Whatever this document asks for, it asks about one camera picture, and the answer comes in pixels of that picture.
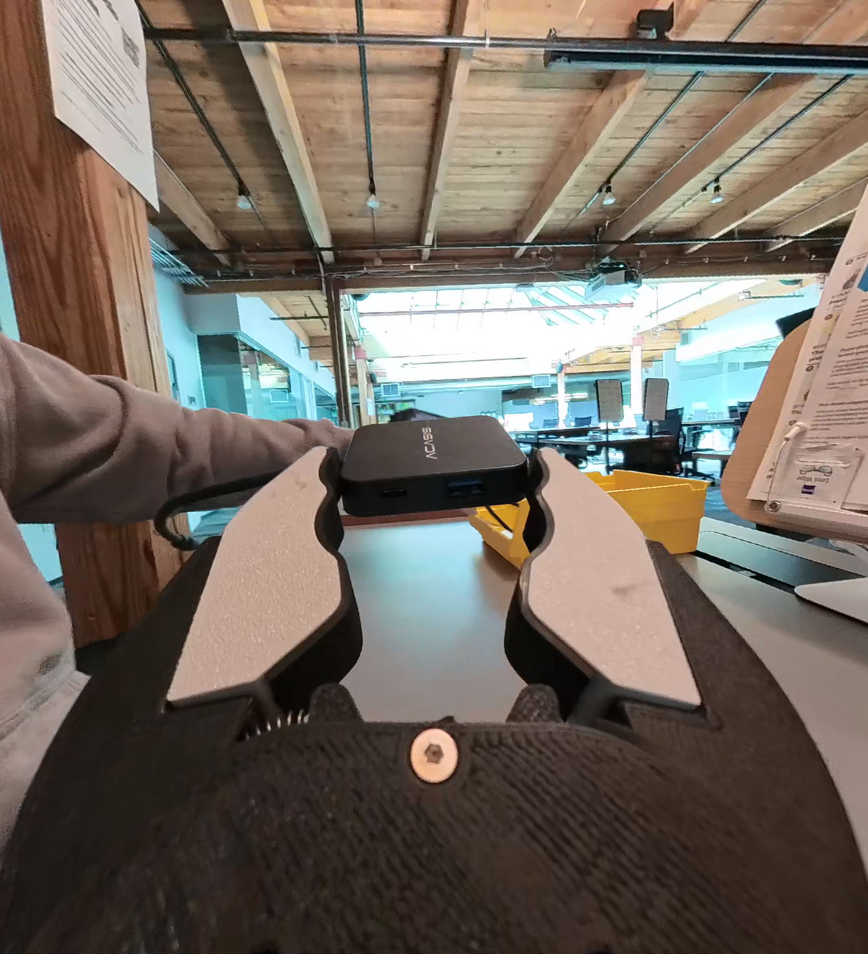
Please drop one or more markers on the small white wipe packet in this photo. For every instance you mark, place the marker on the small white wipe packet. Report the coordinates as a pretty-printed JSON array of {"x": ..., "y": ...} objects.
[{"x": 814, "y": 481}]

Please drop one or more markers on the yellow plastic bin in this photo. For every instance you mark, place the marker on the yellow plastic bin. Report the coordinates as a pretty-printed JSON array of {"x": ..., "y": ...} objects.
[{"x": 650, "y": 514}]

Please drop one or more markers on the wooden support post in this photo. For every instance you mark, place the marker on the wooden support post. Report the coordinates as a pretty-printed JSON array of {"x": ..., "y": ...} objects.
[{"x": 54, "y": 261}]

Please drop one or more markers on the ceiling projector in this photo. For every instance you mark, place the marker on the ceiling projector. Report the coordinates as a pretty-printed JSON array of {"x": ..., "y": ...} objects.
[{"x": 612, "y": 282}]

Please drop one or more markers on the black monitor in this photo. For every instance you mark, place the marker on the black monitor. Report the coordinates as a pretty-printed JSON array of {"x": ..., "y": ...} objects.
[{"x": 791, "y": 322}]

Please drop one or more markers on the black ceiling light rail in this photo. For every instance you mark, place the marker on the black ceiling light rail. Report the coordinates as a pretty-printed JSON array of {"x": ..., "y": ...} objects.
[{"x": 702, "y": 59}]

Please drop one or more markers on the person's grey hoodie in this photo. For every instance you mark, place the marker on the person's grey hoodie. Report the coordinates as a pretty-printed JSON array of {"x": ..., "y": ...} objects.
[{"x": 1, "y": 708}]

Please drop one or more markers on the wooden document stand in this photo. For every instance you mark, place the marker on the wooden document stand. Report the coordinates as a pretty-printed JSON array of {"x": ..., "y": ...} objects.
[{"x": 754, "y": 447}]

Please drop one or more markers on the white paper notice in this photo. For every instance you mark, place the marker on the white paper notice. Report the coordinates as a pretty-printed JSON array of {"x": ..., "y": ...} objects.
[{"x": 98, "y": 89}]

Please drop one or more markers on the printed exercise sheet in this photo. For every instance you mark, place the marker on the printed exercise sheet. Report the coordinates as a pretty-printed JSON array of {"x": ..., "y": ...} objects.
[{"x": 851, "y": 373}]

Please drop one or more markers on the black usb hub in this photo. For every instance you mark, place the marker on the black usb hub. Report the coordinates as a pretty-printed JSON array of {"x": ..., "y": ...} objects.
[{"x": 434, "y": 454}]

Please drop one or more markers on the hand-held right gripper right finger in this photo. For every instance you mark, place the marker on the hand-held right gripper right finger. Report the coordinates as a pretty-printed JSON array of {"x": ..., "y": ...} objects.
[{"x": 598, "y": 596}]

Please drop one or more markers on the person's left forearm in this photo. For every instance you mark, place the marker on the person's left forearm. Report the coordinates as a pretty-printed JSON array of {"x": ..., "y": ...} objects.
[{"x": 106, "y": 432}]

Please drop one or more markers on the rolling whiteboard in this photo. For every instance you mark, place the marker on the rolling whiteboard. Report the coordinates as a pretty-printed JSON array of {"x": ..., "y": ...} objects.
[
  {"x": 609, "y": 399},
  {"x": 656, "y": 399}
]

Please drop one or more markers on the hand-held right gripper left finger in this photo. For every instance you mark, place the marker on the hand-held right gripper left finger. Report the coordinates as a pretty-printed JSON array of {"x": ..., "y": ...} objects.
[{"x": 262, "y": 589}]

